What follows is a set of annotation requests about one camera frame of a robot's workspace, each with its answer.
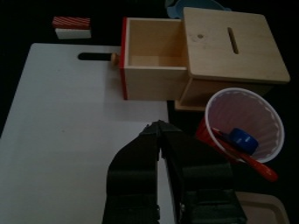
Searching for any wooden drawer with red front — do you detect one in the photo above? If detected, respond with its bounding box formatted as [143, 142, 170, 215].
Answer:
[111, 17, 190, 102]

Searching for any red measuring spoon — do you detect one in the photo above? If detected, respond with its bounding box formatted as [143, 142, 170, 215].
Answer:
[211, 128, 280, 183]

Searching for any white plastic cutting board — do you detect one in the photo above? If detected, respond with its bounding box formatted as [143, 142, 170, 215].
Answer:
[0, 43, 179, 224]

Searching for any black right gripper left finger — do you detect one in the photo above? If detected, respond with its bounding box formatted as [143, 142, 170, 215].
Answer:
[101, 121, 163, 224]

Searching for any red white toy sushi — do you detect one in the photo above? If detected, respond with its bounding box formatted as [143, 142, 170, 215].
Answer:
[51, 16, 93, 40]

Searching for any blue plastic bowl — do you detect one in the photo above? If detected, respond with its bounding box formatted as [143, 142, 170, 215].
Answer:
[166, 0, 232, 20]

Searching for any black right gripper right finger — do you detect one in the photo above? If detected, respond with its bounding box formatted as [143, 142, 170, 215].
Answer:
[159, 120, 248, 224]

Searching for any beige plastic tray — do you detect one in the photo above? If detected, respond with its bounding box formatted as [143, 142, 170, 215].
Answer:
[235, 191, 291, 224]

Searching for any red plastic cup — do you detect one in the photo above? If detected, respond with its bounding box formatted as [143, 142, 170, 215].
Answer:
[195, 87, 286, 165]

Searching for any wooden box with slot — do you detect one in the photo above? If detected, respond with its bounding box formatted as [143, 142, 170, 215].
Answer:
[174, 6, 292, 113]

